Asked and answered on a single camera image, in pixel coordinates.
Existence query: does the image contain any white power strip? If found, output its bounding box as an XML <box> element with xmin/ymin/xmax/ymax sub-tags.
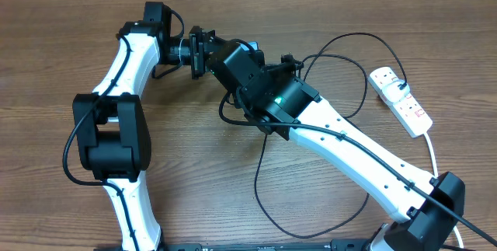
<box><xmin>368</xmin><ymin>67</ymin><xmax>433</xmax><ymax>138</ymax></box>

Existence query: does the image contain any white charger adapter plug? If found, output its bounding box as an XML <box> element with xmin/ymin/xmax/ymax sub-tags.
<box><xmin>381</xmin><ymin>79</ymin><xmax>410</xmax><ymax>106</ymax></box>

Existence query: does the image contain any black charging cable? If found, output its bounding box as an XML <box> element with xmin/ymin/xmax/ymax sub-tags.
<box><xmin>254</xmin><ymin>32</ymin><xmax>408</xmax><ymax>240</ymax></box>

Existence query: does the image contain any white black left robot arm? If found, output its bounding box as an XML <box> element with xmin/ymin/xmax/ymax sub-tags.
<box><xmin>68</xmin><ymin>2</ymin><xmax>225</xmax><ymax>250</ymax></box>

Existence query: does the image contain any blue Galaxy smartphone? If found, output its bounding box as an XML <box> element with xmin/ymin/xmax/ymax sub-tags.
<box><xmin>248</xmin><ymin>41</ymin><xmax>259</xmax><ymax>51</ymax></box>

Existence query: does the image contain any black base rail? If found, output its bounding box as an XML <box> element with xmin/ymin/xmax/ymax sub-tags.
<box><xmin>92</xmin><ymin>238</ymin><xmax>393</xmax><ymax>251</ymax></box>

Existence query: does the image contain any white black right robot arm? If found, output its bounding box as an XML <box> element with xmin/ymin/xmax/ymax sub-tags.
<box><xmin>205</xmin><ymin>40</ymin><xmax>496</xmax><ymax>250</ymax></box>

